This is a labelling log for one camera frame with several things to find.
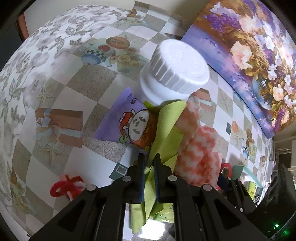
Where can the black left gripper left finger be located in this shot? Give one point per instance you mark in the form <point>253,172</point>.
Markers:
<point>125,190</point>

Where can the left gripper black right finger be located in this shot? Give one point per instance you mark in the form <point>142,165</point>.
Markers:
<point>236,194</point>

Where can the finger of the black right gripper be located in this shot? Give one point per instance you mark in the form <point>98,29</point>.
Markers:
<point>173,189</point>

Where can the lime green microfiber cloth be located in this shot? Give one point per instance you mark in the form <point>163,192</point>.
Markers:
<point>166,144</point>

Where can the red pipe cleaner bow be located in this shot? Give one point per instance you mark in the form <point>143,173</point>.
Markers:
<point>68,187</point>

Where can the white teal-rimmed tray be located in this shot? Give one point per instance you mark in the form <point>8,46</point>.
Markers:
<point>242,173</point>

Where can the red tape roll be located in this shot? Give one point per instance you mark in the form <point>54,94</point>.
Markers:
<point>226,170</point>

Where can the pink white fuzzy sock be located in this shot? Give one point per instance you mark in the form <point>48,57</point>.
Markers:
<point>197,163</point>

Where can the purple cartoon snack packet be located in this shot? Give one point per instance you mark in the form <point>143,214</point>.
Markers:
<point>128,122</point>

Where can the white supplement bottle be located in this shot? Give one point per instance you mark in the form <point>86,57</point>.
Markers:
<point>175,71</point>

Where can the checkered floral tablecloth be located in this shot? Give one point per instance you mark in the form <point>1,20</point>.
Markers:
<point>82,60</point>

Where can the floral painting canvas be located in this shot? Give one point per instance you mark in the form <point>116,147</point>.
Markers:
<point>247,45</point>

